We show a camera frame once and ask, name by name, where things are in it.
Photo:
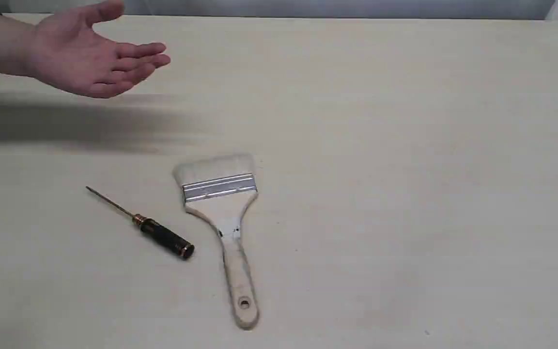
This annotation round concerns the open bare human hand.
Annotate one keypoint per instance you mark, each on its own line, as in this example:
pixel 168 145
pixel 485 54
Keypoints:
pixel 65 52

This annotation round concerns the black handled screwdriver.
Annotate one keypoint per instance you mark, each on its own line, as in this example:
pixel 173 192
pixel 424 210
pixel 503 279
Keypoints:
pixel 154 231

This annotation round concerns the wooden paint brush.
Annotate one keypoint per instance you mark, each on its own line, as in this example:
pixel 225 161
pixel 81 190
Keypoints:
pixel 219 191

